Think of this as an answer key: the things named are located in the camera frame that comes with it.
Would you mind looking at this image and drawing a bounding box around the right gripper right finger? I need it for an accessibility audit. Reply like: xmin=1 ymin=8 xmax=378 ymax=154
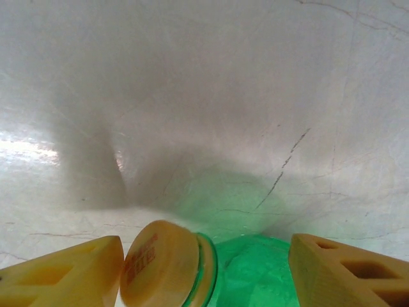
xmin=289 ymin=233 xmax=409 ymax=307

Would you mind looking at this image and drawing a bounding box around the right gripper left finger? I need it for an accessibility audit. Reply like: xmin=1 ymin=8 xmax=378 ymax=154
xmin=0 ymin=235 xmax=124 ymax=307

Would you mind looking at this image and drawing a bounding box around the green bottle yellow cap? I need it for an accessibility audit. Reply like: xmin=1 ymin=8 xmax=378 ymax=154
xmin=118 ymin=219 xmax=303 ymax=307

